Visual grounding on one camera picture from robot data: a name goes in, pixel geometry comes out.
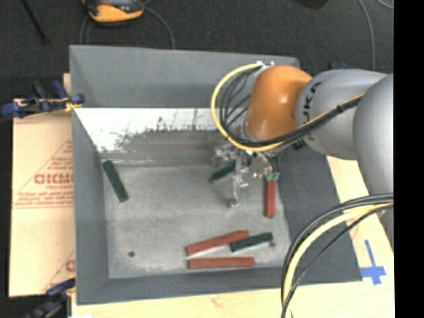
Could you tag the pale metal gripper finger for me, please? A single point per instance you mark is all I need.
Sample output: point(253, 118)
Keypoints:
point(244, 181)
point(234, 190)

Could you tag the dark green flat block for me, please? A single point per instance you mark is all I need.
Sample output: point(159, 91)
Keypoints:
point(251, 241)
point(115, 181)
point(220, 174)

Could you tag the red-brown flat block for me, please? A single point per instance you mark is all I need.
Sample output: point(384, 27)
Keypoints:
point(270, 199)
point(215, 242)
point(220, 262)

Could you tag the grey metal bin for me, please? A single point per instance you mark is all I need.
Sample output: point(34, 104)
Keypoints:
point(165, 210)

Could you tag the brown cardboard board red print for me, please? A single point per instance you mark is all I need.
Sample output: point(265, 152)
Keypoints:
point(39, 210)

